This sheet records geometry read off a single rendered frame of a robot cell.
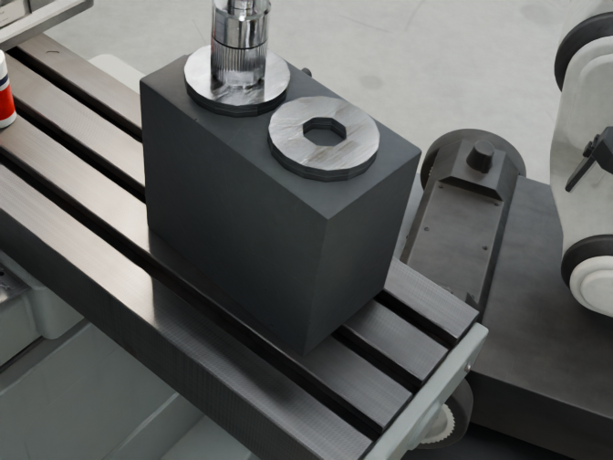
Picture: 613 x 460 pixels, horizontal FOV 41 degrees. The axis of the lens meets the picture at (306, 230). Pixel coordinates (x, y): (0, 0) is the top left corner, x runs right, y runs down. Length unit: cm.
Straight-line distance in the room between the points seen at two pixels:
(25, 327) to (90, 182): 19
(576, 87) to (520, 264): 44
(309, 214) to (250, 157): 7
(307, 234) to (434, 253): 71
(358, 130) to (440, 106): 193
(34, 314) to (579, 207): 74
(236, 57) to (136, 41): 205
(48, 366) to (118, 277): 27
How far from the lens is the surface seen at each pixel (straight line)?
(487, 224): 140
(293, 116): 67
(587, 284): 124
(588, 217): 122
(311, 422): 72
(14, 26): 109
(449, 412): 122
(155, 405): 138
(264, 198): 65
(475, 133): 156
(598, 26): 103
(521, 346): 129
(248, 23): 65
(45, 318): 95
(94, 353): 110
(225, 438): 154
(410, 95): 261
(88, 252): 83
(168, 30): 276
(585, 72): 102
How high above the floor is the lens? 156
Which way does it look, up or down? 47 degrees down
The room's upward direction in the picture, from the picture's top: 9 degrees clockwise
